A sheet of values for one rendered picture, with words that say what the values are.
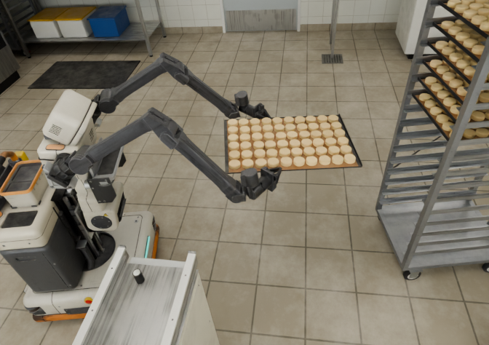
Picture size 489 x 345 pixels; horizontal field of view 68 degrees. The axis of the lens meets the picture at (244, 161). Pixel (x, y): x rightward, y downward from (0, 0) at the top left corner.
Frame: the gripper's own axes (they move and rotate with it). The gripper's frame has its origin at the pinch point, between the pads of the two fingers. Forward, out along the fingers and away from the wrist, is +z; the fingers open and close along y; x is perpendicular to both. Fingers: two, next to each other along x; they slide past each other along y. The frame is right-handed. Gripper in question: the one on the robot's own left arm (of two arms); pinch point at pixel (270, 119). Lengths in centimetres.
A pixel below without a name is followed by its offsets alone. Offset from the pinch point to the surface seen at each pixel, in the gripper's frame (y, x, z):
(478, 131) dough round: -10, -36, 85
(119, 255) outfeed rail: 11, 96, 1
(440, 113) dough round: -9, -43, 68
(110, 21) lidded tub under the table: 59, -113, -351
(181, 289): 11, 90, 31
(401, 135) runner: 19, -54, 51
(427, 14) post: -48, -50, 47
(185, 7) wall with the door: 63, -212, -317
